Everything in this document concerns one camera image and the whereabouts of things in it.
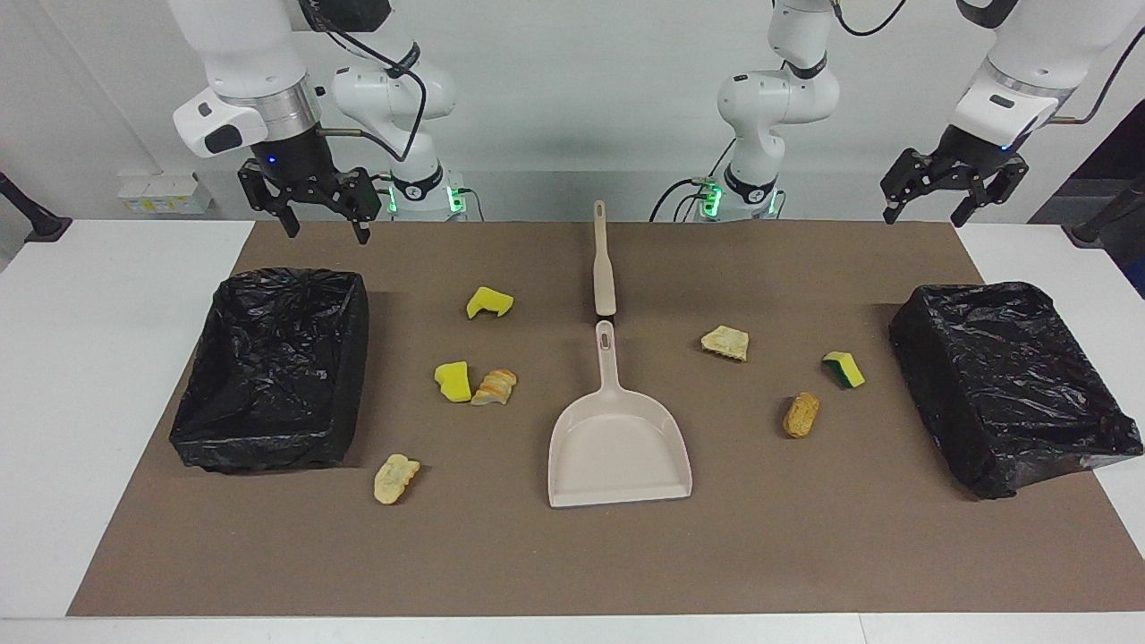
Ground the black left base cable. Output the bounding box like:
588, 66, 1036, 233
650, 139, 739, 222

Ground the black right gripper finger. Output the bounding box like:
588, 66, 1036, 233
238, 161, 301, 239
333, 168, 384, 245

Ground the black stand foot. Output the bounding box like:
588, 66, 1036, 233
1063, 174, 1145, 247
0, 172, 72, 243

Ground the striped croissant piece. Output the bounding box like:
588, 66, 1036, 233
471, 369, 518, 407

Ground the pale toast slice piece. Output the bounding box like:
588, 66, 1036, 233
700, 326, 751, 362

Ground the brown bread roll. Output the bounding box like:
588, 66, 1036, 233
783, 392, 820, 439

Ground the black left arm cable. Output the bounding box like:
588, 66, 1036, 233
830, 0, 1145, 124

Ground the black bag lined bin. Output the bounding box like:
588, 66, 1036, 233
169, 267, 370, 473
888, 282, 1144, 500

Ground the notched yellow sponge piece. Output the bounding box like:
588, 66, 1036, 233
466, 286, 515, 320

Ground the white wall power strip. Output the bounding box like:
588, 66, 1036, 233
118, 173, 214, 216

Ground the brown table mat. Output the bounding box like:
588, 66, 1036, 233
67, 221, 1145, 618

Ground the beige hand brush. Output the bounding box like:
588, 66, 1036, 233
592, 200, 619, 318

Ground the green and yellow sponge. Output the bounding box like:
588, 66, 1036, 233
822, 351, 866, 390

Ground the beige plastic dustpan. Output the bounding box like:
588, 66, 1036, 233
547, 320, 694, 509

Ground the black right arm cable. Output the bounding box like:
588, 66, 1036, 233
300, 0, 430, 164

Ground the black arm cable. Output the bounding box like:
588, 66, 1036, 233
300, 0, 430, 164
830, 0, 1145, 124

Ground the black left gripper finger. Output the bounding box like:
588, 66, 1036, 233
880, 148, 940, 225
950, 157, 1030, 228

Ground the pale bread piece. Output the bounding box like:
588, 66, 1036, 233
374, 453, 421, 505

